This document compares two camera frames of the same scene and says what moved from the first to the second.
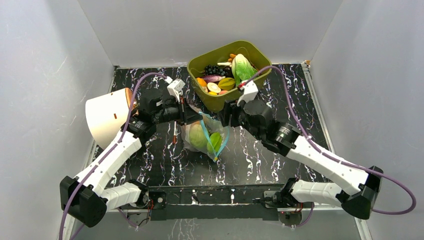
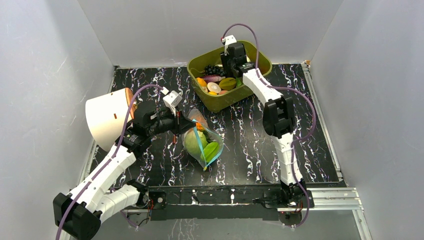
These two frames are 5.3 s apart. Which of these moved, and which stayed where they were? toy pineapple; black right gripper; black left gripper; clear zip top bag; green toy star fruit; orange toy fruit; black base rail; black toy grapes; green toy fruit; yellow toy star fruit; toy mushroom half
Moved: green toy star fruit; green toy fruit; black right gripper; black left gripper; clear zip top bag; toy pineapple
Stayed: yellow toy star fruit; orange toy fruit; black toy grapes; toy mushroom half; black base rail
